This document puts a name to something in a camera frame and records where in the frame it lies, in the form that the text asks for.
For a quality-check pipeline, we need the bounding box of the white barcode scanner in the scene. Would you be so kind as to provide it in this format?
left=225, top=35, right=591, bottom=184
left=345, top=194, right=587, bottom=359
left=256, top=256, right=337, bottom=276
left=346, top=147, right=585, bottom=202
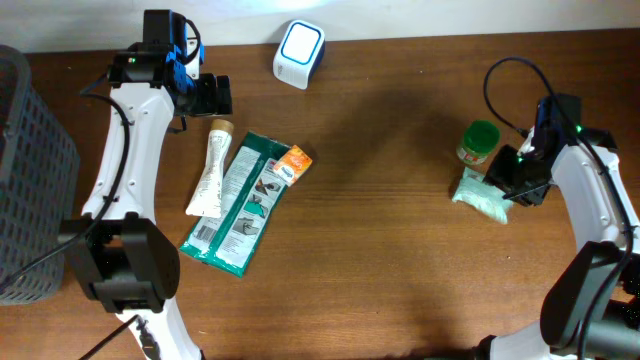
left=273, top=20, right=325, bottom=90

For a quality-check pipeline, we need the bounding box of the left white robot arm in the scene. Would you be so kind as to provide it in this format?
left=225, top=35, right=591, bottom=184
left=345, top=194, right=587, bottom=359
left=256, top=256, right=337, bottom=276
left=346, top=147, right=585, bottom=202
left=58, top=9, right=232, bottom=359

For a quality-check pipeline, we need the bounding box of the white tube gold cap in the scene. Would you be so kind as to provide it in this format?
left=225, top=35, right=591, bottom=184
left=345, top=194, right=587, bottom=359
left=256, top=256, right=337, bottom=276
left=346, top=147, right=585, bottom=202
left=185, top=119, right=234, bottom=218

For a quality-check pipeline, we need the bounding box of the teal tissue pack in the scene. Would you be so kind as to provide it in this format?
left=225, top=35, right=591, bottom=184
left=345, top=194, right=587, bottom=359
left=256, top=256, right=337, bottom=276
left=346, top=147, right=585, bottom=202
left=452, top=167, right=513, bottom=224

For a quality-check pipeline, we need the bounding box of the green lid jar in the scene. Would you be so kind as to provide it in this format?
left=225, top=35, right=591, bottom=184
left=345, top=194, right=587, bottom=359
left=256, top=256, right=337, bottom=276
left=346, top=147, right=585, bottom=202
left=456, top=120, right=501, bottom=165

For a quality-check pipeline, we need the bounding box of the green white wipes package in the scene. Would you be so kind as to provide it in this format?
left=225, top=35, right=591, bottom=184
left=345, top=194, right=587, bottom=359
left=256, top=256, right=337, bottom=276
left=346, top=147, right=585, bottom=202
left=180, top=132, right=290, bottom=277

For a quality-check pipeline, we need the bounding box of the dark grey plastic basket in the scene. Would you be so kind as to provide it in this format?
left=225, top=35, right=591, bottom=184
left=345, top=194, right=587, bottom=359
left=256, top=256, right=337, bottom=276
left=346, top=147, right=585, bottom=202
left=1, top=45, right=80, bottom=279

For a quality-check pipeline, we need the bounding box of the small orange box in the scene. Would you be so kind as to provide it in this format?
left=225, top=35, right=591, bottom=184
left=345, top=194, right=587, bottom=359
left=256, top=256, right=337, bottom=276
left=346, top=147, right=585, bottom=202
left=273, top=145, right=313, bottom=186

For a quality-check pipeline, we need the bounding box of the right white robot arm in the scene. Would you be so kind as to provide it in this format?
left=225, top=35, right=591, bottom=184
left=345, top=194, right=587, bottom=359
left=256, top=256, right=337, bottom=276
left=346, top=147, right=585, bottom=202
left=473, top=94, right=639, bottom=359

